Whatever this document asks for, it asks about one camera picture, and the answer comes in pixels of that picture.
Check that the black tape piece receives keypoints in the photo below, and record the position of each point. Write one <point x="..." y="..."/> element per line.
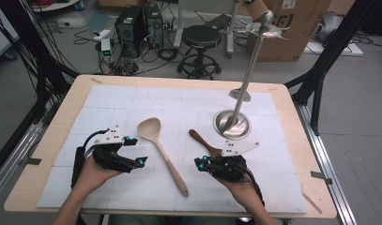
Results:
<point x="32" y="161"/>
<point x="321" y="176"/>

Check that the white flat board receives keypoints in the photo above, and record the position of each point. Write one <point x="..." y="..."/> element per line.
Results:
<point x="351" y="50"/>

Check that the black round stool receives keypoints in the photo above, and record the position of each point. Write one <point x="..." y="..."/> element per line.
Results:
<point x="201" y="36"/>

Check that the person's right hand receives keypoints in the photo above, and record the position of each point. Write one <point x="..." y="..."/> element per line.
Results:
<point x="241" y="190"/>

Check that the white device with green display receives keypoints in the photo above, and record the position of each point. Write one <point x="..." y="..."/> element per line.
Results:
<point x="106" y="47"/>

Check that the white power strip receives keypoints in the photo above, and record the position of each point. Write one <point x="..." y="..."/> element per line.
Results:
<point x="102" y="35"/>

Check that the white grid mat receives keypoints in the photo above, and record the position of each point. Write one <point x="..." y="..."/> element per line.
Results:
<point x="132" y="100"/>

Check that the black computer tower green sticker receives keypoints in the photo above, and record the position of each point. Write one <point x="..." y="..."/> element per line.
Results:
<point x="129" y="31"/>

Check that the grey round appliance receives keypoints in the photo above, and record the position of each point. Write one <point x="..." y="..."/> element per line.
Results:
<point x="331" y="26"/>

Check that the aluminium rail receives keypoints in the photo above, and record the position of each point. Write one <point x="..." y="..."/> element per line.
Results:
<point x="13" y="156"/>
<point x="326" y="168"/>

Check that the thin wooden stick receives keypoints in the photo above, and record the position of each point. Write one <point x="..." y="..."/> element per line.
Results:
<point x="311" y="202"/>

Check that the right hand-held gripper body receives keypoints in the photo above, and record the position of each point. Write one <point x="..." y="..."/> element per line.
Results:
<point x="229" y="167"/>

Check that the person's left hand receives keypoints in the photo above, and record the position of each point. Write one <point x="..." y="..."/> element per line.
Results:
<point x="94" y="178"/>

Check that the dark wooden rice spoon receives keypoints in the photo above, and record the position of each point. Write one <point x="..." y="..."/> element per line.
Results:
<point x="201" y="140"/>

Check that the black metal frame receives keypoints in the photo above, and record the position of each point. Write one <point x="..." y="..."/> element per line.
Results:
<point x="342" y="34"/>

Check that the black flat case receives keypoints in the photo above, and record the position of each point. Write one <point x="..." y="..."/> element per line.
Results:
<point x="218" y="22"/>

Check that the metal utensil stand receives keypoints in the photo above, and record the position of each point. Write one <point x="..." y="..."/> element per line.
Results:
<point x="246" y="78"/>

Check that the large cardboard box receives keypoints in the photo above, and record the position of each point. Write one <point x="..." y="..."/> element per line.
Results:
<point x="304" y="31"/>

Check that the light wooden spoon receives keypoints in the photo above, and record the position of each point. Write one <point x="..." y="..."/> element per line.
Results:
<point x="149" y="128"/>

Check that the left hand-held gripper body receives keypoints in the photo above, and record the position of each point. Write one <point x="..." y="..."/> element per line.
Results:
<point x="112" y="157"/>

